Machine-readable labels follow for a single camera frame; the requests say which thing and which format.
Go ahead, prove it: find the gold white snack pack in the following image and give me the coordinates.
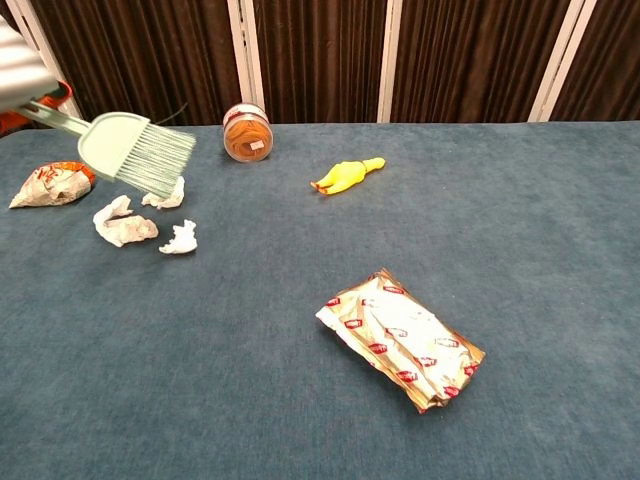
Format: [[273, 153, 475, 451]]
[[314, 268, 486, 415]]

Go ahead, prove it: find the yellow rubber chicken toy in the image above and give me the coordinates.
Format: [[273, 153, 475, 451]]
[[309, 156, 387, 197]]

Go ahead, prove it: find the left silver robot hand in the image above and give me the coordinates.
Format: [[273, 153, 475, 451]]
[[0, 14, 74, 137]]

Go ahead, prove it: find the mint green hand brush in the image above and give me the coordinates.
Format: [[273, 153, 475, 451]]
[[17, 99, 197, 200]]

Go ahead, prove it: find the blue felt table cover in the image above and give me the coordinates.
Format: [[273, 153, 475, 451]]
[[0, 118, 640, 480]]

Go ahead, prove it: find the white paper ball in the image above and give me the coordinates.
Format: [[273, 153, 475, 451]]
[[158, 218, 199, 256], [141, 175, 186, 210], [92, 194, 160, 248]]

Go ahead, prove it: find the clear jar of rubber bands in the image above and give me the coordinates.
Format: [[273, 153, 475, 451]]
[[222, 102, 275, 164]]

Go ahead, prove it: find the orange white crumpled snack bag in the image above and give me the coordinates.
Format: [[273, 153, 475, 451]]
[[8, 160, 96, 210]]

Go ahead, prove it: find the dark brown curtain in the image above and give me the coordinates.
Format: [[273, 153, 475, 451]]
[[0, 0, 640, 131]]

